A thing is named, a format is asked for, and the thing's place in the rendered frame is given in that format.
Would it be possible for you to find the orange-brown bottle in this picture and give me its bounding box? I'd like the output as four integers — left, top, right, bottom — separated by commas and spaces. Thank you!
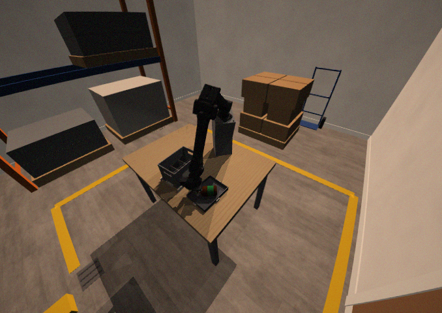
200, 185, 217, 196

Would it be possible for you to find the black crate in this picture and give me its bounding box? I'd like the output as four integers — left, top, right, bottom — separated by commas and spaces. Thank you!
157, 146, 193, 189

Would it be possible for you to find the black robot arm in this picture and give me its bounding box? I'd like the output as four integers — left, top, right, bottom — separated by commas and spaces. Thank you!
179, 84, 233, 190

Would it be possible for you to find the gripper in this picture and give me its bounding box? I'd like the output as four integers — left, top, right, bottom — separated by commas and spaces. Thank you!
192, 178, 202, 194

